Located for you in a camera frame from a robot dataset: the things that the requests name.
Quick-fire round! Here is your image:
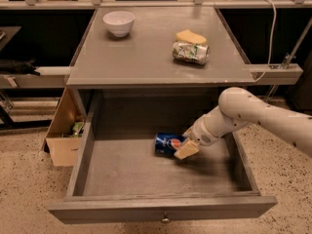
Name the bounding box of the white cable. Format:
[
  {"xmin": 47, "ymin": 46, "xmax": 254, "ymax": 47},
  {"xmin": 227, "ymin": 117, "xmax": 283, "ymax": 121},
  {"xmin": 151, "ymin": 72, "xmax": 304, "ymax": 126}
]
[{"xmin": 254, "ymin": 0, "xmax": 277, "ymax": 83}]

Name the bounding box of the metal drawer knob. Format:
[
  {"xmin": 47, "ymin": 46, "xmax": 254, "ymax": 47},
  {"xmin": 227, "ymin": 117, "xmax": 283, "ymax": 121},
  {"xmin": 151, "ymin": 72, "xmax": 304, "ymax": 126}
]
[{"xmin": 161, "ymin": 214, "xmax": 171, "ymax": 224}]

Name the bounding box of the black cloth on shelf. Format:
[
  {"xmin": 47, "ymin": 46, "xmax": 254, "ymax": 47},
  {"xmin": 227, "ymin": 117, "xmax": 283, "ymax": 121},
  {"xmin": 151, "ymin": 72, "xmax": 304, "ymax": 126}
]
[{"xmin": 0, "ymin": 59, "xmax": 40, "ymax": 76}]

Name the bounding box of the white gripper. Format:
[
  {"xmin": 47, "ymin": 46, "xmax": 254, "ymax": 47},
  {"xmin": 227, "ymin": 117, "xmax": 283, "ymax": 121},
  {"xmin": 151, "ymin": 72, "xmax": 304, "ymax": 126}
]
[{"xmin": 175, "ymin": 113, "xmax": 224, "ymax": 160}]

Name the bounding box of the cardboard box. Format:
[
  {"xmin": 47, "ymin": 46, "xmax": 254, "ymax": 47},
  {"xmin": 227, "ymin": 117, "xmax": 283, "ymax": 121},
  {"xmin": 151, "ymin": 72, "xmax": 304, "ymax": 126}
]
[{"xmin": 45, "ymin": 88, "xmax": 84, "ymax": 167}]

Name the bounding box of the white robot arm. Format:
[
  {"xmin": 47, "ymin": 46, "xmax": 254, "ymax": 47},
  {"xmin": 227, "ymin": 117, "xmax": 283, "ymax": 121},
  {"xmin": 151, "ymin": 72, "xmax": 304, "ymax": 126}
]
[{"xmin": 175, "ymin": 87, "xmax": 312, "ymax": 159}]

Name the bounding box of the white bowl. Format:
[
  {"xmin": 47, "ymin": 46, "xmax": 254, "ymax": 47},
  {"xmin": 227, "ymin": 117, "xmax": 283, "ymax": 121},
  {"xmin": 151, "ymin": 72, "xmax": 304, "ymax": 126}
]
[{"xmin": 102, "ymin": 11, "xmax": 135, "ymax": 37}]

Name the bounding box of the green item in box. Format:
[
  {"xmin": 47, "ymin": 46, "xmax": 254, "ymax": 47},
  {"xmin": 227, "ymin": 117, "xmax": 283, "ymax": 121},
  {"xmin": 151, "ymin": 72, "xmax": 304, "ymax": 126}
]
[{"xmin": 70, "ymin": 116, "xmax": 85, "ymax": 137}]

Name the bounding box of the blue pepsi can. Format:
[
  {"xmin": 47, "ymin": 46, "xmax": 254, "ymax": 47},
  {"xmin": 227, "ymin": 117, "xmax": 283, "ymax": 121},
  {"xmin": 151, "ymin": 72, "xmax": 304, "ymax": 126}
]
[{"xmin": 154, "ymin": 133, "xmax": 185, "ymax": 156}]

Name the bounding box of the grey cabinet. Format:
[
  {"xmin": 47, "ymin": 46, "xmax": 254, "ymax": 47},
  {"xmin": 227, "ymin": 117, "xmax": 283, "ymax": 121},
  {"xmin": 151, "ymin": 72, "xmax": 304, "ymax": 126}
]
[{"xmin": 65, "ymin": 6, "xmax": 256, "ymax": 122}]

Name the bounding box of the yellow sponge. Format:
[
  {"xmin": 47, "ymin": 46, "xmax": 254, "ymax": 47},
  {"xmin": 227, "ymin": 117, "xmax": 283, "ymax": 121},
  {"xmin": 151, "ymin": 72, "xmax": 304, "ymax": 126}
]
[{"xmin": 175, "ymin": 29, "xmax": 207, "ymax": 45}]

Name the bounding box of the open grey top drawer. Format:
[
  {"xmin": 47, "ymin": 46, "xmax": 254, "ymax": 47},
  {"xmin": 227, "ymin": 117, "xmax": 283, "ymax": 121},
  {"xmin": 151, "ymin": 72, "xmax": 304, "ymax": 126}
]
[{"xmin": 47, "ymin": 93, "xmax": 278, "ymax": 225}]

